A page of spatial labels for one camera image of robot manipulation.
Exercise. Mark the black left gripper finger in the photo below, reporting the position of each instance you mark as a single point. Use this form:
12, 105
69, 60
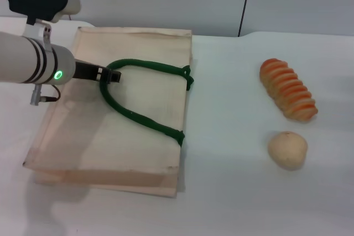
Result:
114, 77

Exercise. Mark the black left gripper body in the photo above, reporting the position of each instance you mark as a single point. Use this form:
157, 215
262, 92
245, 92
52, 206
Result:
85, 70

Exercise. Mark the orange striped spiral bread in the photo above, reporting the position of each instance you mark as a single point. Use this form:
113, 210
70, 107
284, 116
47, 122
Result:
287, 89

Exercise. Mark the round beige egg yolk pastry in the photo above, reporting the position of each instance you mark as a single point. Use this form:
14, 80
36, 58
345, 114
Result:
287, 150

